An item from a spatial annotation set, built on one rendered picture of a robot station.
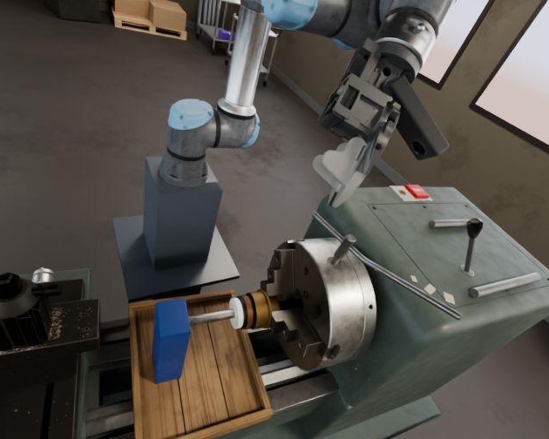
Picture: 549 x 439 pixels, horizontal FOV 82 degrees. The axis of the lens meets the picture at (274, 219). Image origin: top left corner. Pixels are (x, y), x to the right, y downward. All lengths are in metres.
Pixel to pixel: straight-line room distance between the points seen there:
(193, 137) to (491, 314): 0.86
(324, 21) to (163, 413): 0.82
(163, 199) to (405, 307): 0.71
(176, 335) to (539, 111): 3.34
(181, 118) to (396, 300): 0.71
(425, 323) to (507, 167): 2.98
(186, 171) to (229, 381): 0.59
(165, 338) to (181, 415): 0.23
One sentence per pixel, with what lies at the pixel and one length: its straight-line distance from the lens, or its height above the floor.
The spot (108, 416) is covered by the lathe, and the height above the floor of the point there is 0.86.
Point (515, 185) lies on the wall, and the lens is 3.61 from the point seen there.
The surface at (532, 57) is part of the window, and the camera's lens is 3.67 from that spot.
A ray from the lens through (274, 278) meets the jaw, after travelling 0.76.
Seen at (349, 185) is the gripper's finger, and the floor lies 1.52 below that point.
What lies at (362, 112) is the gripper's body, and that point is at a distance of 0.43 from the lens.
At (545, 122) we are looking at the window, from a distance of 3.54.
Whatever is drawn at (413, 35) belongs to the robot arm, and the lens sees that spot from 0.49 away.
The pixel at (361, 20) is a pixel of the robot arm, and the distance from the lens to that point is 0.56.
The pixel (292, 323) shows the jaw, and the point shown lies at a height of 1.12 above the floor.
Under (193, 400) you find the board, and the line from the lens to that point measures 0.88.
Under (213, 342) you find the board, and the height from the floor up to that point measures 0.88.
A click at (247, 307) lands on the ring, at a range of 0.73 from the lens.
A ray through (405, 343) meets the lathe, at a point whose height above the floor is 1.18.
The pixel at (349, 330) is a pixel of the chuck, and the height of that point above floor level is 1.16.
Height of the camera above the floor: 1.71
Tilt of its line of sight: 39 degrees down
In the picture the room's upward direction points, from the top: 21 degrees clockwise
